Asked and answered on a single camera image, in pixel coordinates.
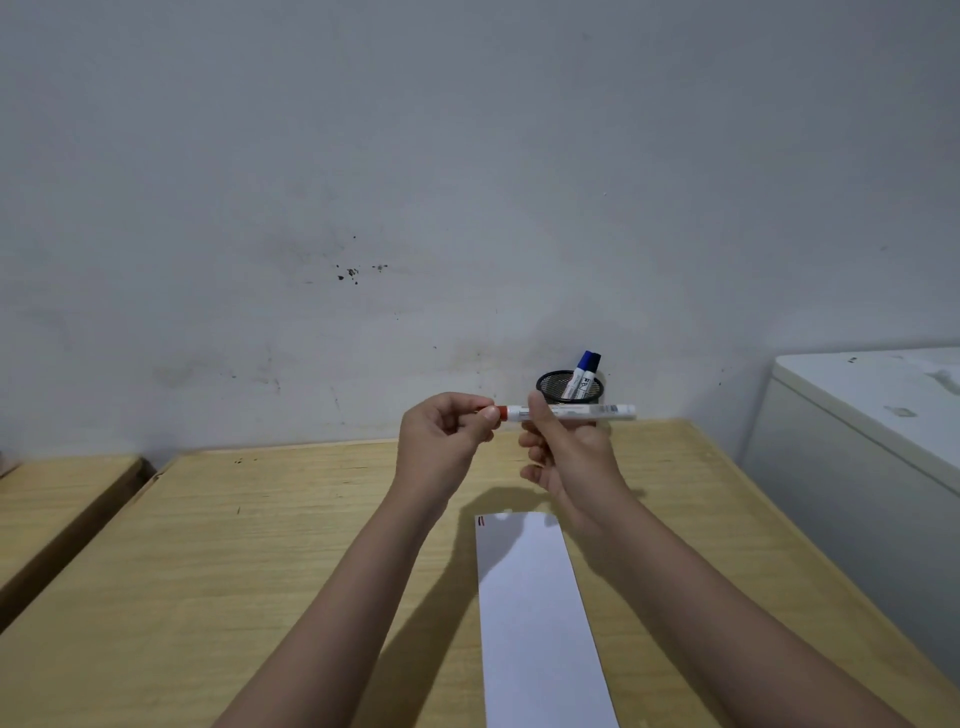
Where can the person's right hand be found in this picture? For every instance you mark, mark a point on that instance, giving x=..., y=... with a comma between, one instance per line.
x=581, y=465

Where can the person's left hand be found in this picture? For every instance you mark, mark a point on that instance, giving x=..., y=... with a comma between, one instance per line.
x=431, y=450

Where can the red marker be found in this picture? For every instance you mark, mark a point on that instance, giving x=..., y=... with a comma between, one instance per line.
x=607, y=412

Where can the black mesh pen holder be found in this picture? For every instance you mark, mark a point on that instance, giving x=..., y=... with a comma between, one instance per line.
x=551, y=386

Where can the black marker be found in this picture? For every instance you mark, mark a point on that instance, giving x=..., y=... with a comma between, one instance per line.
x=595, y=364

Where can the blue marker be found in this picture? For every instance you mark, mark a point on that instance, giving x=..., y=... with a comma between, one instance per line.
x=584, y=360

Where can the white paper strip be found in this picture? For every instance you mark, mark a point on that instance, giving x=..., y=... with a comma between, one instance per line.
x=536, y=622

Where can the person's right forearm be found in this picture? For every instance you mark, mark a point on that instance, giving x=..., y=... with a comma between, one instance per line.
x=712, y=615

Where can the person's left forearm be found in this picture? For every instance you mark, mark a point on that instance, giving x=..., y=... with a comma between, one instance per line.
x=352, y=615

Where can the white cabinet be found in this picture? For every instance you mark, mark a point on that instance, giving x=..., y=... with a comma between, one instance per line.
x=862, y=480

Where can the light wooden table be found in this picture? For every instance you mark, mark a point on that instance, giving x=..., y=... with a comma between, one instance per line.
x=45, y=502

